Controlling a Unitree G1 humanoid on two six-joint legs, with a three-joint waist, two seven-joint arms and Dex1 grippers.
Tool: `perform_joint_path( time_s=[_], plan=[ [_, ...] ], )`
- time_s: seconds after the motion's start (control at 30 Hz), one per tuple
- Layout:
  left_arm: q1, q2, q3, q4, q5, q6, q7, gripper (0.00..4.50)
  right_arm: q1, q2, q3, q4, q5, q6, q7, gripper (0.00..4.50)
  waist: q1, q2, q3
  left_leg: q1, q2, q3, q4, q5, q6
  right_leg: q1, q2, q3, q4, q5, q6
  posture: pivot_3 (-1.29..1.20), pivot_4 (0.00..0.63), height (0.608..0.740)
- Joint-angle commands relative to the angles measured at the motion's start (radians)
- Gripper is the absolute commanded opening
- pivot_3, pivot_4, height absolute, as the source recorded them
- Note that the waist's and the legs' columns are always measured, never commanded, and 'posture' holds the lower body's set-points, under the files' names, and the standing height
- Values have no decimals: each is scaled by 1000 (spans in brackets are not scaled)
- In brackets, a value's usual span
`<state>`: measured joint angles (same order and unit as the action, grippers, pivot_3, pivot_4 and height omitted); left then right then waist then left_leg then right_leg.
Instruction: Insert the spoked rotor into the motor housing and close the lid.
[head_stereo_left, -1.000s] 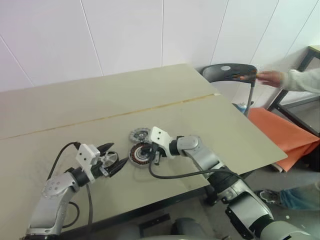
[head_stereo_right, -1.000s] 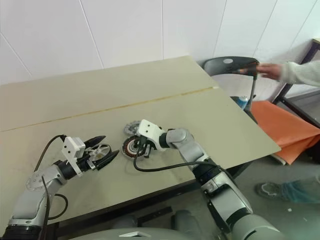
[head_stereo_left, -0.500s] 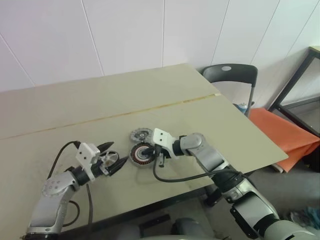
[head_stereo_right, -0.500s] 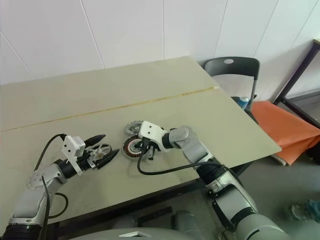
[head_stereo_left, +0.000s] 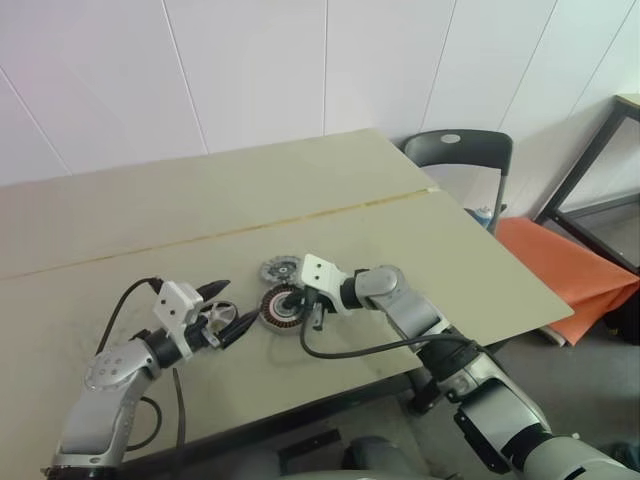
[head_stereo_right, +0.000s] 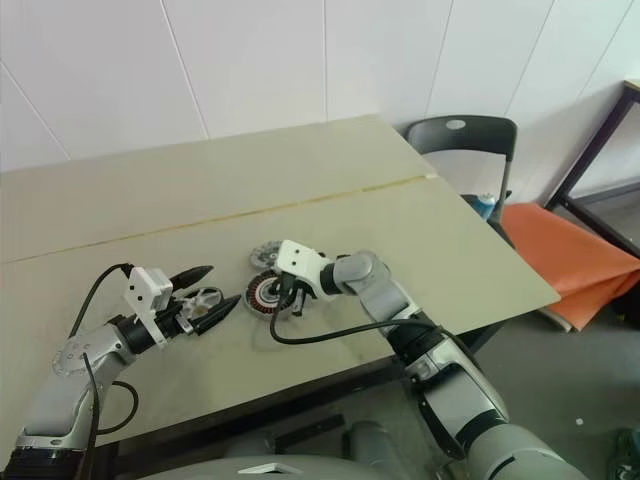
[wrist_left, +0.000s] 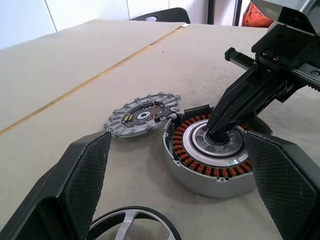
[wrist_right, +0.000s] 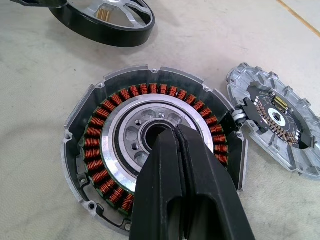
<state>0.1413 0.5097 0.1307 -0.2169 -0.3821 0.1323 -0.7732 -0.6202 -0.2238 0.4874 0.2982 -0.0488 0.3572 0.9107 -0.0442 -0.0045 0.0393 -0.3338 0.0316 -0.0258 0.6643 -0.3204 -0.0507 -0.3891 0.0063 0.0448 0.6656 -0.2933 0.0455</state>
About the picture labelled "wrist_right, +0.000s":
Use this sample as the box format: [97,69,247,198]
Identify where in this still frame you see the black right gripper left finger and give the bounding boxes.
[128,128,188,240]

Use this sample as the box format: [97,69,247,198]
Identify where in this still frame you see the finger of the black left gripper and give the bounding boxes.
[7,0,70,10]

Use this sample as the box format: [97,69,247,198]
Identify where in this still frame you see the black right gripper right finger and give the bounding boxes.
[174,124,256,240]

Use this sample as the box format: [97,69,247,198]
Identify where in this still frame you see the motor housing with copper windings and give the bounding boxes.
[59,65,249,236]

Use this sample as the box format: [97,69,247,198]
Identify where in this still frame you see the silver lid with circuit board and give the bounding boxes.
[226,62,320,181]

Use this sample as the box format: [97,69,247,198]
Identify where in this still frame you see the silver spoked rotor black rim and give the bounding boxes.
[48,0,156,48]

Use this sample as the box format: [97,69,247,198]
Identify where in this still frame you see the white motor lead wires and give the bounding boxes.
[231,106,248,126]

